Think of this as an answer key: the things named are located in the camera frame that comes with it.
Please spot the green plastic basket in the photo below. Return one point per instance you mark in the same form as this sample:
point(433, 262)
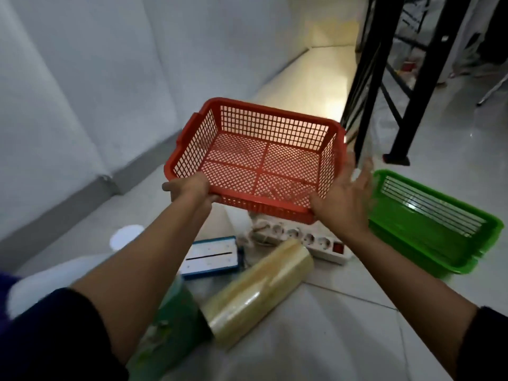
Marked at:
point(420, 234)

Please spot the person's left forearm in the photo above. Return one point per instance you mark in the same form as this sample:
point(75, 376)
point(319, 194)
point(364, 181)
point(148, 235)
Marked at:
point(147, 269)

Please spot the green cardboard box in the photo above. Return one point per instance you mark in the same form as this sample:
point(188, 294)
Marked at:
point(170, 333)

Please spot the person's left hand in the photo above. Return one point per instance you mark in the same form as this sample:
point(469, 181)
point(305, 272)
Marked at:
point(194, 190)

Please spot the dark right sleeve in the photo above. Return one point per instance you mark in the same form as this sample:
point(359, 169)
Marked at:
point(484, 349)

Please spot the person's right hand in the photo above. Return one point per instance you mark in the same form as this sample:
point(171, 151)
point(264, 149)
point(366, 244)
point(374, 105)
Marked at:
point(345, 210)

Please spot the blue and white device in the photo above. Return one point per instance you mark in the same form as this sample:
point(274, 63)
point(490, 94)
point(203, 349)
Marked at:
point(210, 255)

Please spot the person's right forearm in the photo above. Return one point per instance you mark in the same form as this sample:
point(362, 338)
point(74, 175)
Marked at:
point(404, 285)

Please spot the red plastic mesh basket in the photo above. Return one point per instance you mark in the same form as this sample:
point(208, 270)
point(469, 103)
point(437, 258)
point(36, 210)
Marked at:
point(246, 132)

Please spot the clear plastic wrap roll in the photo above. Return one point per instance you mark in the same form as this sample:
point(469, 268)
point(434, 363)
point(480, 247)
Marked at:
point(254, 289)

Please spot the white plastic bag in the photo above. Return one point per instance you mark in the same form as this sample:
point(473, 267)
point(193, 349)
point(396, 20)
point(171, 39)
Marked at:
point(51, 281)

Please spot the person's right thumb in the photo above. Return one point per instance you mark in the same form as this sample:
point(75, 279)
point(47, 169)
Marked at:
point(318, 205)

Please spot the black metal rack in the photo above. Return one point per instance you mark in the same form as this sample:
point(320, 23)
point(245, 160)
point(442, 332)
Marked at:
point(420, 87)

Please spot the dark left sleeve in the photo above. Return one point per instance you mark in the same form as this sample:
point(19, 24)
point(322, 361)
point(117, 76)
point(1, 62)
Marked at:
point(51, 341)

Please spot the white power strip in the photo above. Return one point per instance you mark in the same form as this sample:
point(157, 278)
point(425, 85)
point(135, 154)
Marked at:
point(317, 242)

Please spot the dark sleeve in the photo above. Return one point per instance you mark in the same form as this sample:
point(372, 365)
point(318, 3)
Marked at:
point(51, 341)
point(484, 349)

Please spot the grey metal leg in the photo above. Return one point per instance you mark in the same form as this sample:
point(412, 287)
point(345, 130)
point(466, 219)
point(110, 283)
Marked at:
point(492, 91)

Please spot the person's left fingers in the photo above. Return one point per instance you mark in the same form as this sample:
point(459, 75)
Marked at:
point(186, 182)

